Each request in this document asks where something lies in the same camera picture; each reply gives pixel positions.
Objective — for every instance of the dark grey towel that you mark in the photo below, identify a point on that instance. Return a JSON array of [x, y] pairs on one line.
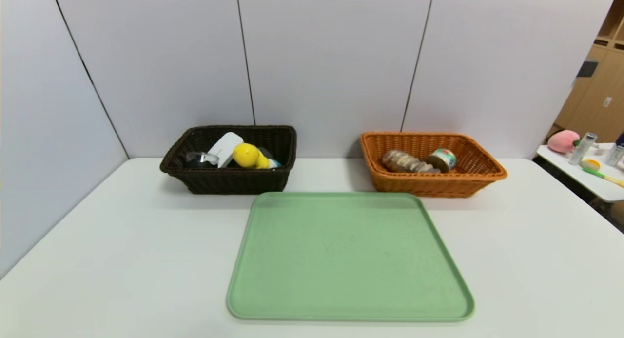
[[267, 152]]

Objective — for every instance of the yellow duck toy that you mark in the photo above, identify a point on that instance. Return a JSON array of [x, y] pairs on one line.
[[248, 155]]

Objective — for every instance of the white rectangular box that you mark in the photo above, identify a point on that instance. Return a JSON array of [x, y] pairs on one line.
[[226, 148]]

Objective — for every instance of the brown striped bread roll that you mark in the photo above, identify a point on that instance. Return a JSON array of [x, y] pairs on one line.
[[407, 161]]

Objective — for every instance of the glass cup with black holder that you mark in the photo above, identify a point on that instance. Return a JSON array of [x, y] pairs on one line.
[[201, 160]]

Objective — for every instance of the green labelled cat food can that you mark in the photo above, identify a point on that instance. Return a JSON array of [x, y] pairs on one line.
[[443, 159]]

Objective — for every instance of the dark brown wicker basket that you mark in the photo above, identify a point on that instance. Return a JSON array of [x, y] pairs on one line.
[[229, 182]]

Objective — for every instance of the orange wicker basket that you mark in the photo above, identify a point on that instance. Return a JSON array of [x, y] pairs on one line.
[[429, 184]]

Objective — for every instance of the light green plastic tray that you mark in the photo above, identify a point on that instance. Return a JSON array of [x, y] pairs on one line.
[[351, 260]]

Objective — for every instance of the pink peach plush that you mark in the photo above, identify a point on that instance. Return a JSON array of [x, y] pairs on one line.
[[563, 141]]

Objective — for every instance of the clear plastic bottle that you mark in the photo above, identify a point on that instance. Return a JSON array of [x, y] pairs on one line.
[[582, 149], [615, 155]]

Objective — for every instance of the white side table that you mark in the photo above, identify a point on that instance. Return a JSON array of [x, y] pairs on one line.
[[597, 184]]

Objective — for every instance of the yellow and green toothbrush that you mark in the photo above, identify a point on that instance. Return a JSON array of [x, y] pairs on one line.
[[598, 172]]

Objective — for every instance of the light wooden cabinet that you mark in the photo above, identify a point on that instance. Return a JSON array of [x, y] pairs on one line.
[[602, 94]]

